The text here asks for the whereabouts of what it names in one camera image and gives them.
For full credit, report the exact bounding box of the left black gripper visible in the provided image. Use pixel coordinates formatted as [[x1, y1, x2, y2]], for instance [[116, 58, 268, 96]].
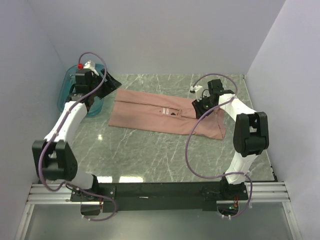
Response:
[[89, 68, 121, 100]]

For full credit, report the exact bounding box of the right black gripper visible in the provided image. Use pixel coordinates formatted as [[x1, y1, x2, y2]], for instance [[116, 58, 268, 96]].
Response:
[[192, 94, 217, 120]]

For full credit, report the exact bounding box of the teal plastic bin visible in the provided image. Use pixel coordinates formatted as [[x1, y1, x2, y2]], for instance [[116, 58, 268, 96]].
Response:
[[56, 63, 106, 118]]

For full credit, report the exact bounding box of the pink printed t shirt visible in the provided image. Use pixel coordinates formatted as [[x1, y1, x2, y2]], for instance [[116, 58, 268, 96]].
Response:
[[107, 89, 227, 141]]

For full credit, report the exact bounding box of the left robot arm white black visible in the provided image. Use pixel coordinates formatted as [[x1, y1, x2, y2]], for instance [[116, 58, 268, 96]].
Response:
[[32, 67, 121, 201]]

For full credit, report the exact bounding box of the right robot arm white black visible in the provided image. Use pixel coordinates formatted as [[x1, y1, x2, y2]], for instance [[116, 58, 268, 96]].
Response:
[[189, 79, 269, 200]]

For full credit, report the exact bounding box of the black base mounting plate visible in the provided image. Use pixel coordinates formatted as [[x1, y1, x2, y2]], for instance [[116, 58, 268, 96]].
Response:
[[70, 179, 249, 216]]

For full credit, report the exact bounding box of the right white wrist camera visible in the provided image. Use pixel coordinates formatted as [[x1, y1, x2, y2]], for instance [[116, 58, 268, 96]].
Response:
[[189, 85, 204, 102]]

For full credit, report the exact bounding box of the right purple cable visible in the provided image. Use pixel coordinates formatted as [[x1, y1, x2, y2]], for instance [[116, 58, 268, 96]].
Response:
[[185, 73, 253, 219]]

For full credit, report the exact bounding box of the purple cable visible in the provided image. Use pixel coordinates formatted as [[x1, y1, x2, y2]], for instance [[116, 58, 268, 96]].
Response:
[[38, 51, 118, 222], [185, 73, 253, 219]]

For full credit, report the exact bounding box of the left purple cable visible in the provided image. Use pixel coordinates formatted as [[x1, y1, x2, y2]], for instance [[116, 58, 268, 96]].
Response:
[[38, 51, 118, 222]]

